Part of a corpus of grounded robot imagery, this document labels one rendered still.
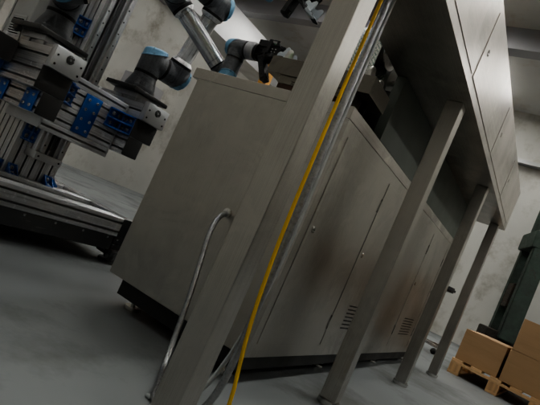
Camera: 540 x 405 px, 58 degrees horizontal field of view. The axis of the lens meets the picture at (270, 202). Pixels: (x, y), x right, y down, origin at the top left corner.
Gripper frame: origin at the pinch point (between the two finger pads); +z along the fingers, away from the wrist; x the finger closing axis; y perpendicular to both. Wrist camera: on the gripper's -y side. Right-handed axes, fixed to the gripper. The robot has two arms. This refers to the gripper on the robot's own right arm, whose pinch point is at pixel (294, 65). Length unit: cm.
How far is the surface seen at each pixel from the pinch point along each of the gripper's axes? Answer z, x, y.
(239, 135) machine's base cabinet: 9.7, -25.9, -38.1
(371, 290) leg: 59, 13, -67
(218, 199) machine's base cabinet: 13, -26, -60
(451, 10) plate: 66, -40, 6
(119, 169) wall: -719, 570, -77
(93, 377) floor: 33, -67, -109
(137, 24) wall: -722, 461, 202
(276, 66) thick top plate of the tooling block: 7.2, -19.9, -9.8
